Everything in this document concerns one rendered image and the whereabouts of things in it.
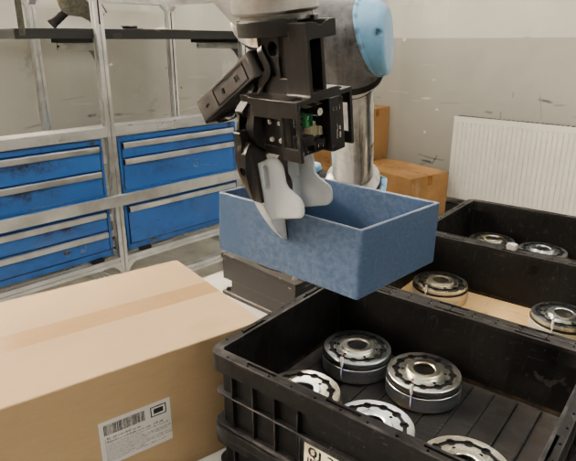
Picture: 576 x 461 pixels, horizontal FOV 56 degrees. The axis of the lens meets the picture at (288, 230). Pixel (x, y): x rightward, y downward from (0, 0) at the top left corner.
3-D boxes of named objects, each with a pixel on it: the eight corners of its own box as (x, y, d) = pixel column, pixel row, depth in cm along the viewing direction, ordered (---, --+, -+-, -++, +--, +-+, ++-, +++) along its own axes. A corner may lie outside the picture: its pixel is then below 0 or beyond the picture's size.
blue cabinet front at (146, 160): (127, 249, 272) (115, 136, 254) (236, 217, 321) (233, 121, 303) (130, 251, 270) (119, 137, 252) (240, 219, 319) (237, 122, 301)
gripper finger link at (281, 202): (297, 261, 52) (291, 166, 48) (256, 244, 56) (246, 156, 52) (320, 249, 54) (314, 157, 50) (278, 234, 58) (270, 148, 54)
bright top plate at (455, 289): (403, 284, 105) (403, 282, 105) (430, 269, 112) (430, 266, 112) (451, 300, 99) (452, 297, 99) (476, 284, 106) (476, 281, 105)
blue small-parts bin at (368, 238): (218, 249, 65) (218, 191, 63) (302, 223, 75) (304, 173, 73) (357, 300, 52) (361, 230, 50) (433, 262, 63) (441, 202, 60)
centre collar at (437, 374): (400, 375, 76) (401, 371, 76) (412, 359, 80) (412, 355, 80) (436, 386, 73) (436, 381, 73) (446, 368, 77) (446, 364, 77)
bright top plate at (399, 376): (376, 382, 75) (377, 379, 75) (400, 348, 83) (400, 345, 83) (450, 405, 70) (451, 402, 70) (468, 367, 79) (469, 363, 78)
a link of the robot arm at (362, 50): (326, 191, 134) (307, -19, 90) (388, 198, 131) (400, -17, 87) (316, 231, 127) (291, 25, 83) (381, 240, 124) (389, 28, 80)
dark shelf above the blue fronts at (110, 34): (-26, 42, 242) (-27, 28, 240) (193, 42, 324) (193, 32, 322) (16, 43, 213) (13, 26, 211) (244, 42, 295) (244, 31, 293)
